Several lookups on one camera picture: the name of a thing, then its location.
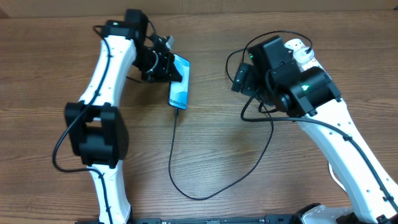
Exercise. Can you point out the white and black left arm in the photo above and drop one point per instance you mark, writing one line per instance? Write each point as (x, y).
(95, 126)

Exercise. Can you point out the white power strip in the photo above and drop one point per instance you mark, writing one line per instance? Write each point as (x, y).
(296, 44)

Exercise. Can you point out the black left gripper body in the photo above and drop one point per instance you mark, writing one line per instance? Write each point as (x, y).
(153, 66)

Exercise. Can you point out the white charger adapter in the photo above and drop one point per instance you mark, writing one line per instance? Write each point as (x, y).
(303, 55)

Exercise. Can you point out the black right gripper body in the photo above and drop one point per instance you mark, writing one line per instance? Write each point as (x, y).
(248, 80)

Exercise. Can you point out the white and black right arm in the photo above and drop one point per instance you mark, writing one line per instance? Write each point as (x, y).
(287, 76)

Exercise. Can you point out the Samsung Galaxy smartphone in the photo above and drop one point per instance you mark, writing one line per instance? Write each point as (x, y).
(178, 94)

